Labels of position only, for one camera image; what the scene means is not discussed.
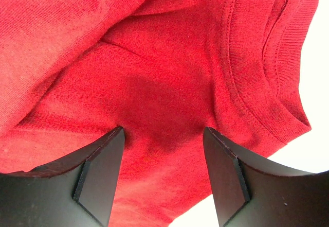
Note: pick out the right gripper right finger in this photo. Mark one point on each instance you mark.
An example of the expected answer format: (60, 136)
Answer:
(251, 190)

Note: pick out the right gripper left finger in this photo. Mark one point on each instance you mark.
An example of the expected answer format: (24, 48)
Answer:
(75, 190)

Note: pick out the red t shirt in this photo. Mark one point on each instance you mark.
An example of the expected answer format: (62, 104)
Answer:
(72, 70)

